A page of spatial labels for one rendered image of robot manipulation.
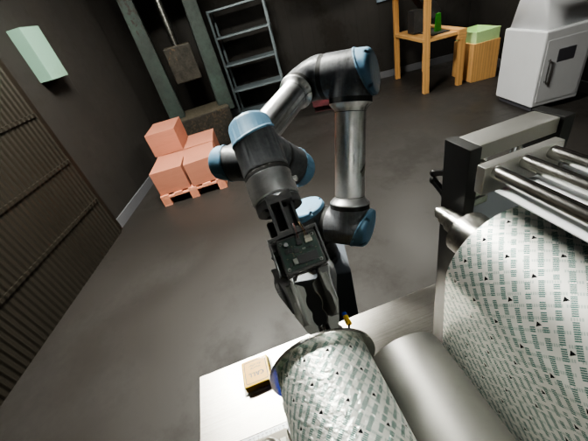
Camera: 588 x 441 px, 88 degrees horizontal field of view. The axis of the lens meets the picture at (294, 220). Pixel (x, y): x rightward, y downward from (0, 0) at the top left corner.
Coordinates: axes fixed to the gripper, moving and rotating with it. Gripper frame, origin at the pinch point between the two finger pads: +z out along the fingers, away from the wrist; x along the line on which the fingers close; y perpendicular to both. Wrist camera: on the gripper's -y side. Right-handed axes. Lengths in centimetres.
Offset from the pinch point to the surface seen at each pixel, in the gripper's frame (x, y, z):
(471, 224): 22.0, 8.7, -6.2
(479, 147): 26.4, 11.3, -14.9
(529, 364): 15.5, 16.2, 7.7
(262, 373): -16.3, -37.3, 7.6
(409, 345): 10.2, 1.6, 5.7
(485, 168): 21.1, 16.8, -10.8
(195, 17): 1, -274, -409
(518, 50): 327, -228, -177
